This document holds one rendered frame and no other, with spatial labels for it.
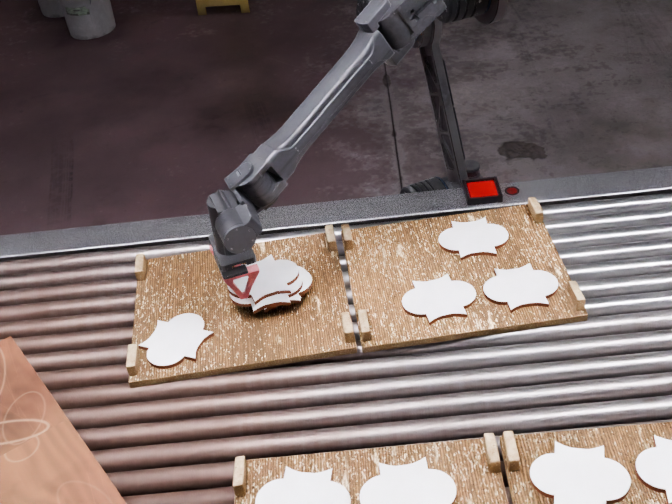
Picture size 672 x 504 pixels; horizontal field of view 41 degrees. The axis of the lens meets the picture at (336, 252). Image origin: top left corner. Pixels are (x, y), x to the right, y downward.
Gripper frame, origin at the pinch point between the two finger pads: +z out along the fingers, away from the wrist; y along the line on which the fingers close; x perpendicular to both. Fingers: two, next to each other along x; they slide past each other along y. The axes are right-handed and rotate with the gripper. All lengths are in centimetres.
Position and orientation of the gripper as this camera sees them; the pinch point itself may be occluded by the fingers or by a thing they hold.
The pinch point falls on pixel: (238, 283)
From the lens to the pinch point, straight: 172.5
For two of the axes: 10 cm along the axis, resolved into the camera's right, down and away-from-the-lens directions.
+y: 3.5, 5.6, -7.5
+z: 0.8, 7.8, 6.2
